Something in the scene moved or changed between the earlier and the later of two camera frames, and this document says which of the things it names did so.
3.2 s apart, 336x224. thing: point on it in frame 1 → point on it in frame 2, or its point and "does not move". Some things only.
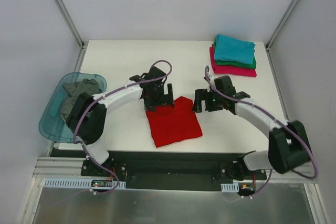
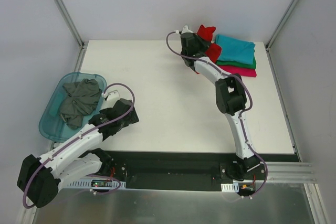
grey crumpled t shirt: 89,86 does not move
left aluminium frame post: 63,9 does not move
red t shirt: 172,125 → 213,52
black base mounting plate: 172,171 does not move
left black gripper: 159,100 → 128,115
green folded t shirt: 234,64 does not move
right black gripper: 206,100 → 200,44
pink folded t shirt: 229,70 does not move
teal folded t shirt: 230,49 does not move
